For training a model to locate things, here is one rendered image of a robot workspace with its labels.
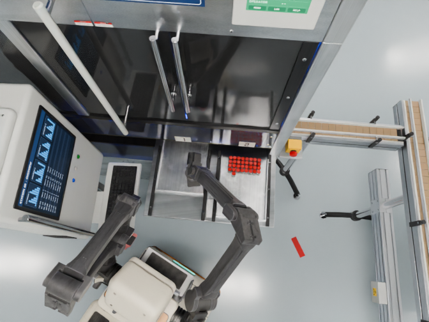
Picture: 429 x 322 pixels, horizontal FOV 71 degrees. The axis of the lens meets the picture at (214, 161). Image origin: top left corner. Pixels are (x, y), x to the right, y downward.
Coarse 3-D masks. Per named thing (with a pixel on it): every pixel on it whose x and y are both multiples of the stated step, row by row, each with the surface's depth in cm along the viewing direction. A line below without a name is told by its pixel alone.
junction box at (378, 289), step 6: (372, 282) 185; (378, 282) 179; (384, 282) 180; (372, 288) 185; (378, 288) 178; (384, 288) 178; (372, 294) 184; (378, 294) 178; (384, 294) 177; (372, 300) 184; (378, 300) 177; (384, 300) 176
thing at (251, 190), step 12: (264, 168) 168; (228, 180) 166; (240, 180) 166; (252, 180) 166; (264, 180) 166; (240, 192) 164; (252, 192) 163; (264, 192) 163; (252, 204) 161; (264, 204) 161; (216, 216) 157; (264, 216) 159
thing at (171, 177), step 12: (168, 144) 173; (180, 144) 173; (192, 144) 173; (204, 144) 173; (168, 156) 171; (180, 156) 171; (204, 156) 171; (168, 168) 168; (180, 168) 168; (156, 180) 163; (168, 180) 166; (180, 180) 166; (180, 192) 163; (192, 192) 160
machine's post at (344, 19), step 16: (352, 0) 70; (336, 16) 75; (352, 16) 74; (336, 32) 80; (320, 48) 86; (336, 48) 85; (320, 64) 92; (304, 80) 101; (320, 80) 100; (304, 96) 110; (288, 112) 123; (288, 128) 136
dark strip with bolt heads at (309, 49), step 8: (304, 48) 87; (312, 48) 87; (304, 56) 90; (312, 56) 90; (296, 64) 94; (304, 64) 94; (296, 72) 98; (304, 72) 98; (288, 80) 103; (296, 80) 102; (288, 88) 107; (296, 88) 106; (288, 96) 112; (280, 104) 118; (288, 104) 117; (280, 112) 124; (280, 120) 130; (272, 128) 139; (272, 136) 146
